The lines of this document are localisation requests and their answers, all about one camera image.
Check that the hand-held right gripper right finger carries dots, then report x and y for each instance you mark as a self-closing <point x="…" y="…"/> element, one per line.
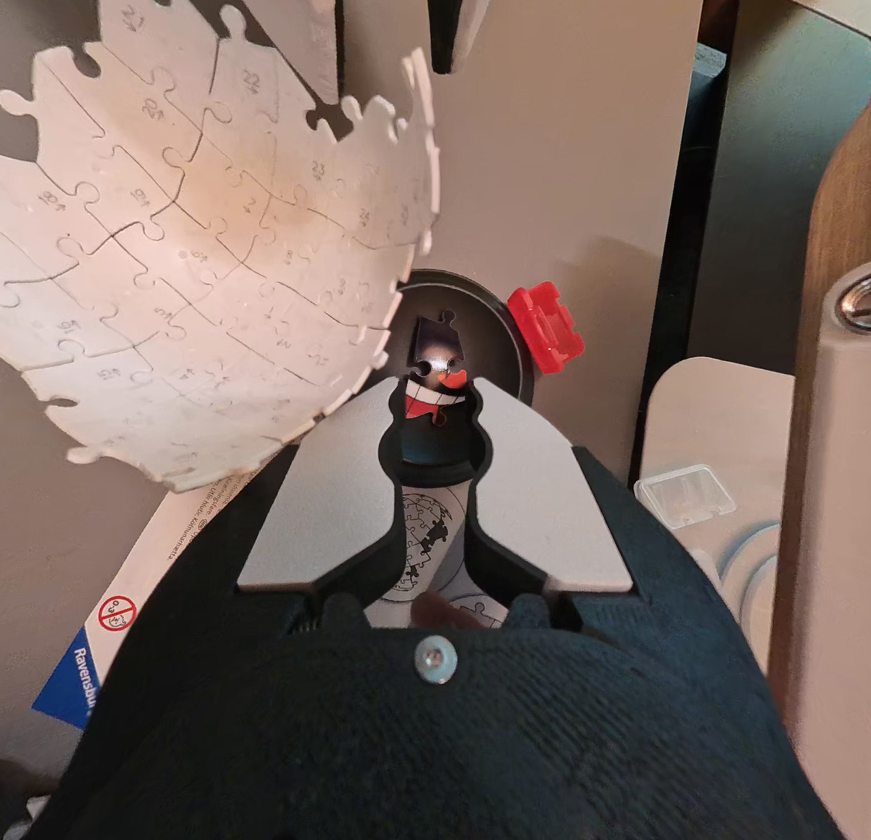
<point x="551" y="506"/>

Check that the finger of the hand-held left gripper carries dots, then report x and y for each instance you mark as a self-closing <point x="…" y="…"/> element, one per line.
<point x="476" y="3"/>
<point x="313" y="17"/>

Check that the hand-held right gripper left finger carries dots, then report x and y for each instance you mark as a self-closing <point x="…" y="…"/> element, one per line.
<point x="320" y="500"/>

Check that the puzzle piece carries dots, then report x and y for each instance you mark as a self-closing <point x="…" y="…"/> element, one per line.
<point x="435" y="347"/>

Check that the black round ball stand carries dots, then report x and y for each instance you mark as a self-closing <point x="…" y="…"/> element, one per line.
<point x="483" y="323"/>

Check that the partly built white puzzle ball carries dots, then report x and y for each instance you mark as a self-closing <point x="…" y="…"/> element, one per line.
<point x="170" y="241"/>

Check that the folded puzzle instruction leaflet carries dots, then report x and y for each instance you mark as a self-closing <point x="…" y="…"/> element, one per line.
<point x="156" y="561"/>

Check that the clear plastic case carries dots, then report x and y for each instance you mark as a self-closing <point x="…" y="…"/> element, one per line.
<point x="680" y="496"/>

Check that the red plastic clip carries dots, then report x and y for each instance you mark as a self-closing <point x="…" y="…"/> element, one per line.
<point x="544" y="326"/>

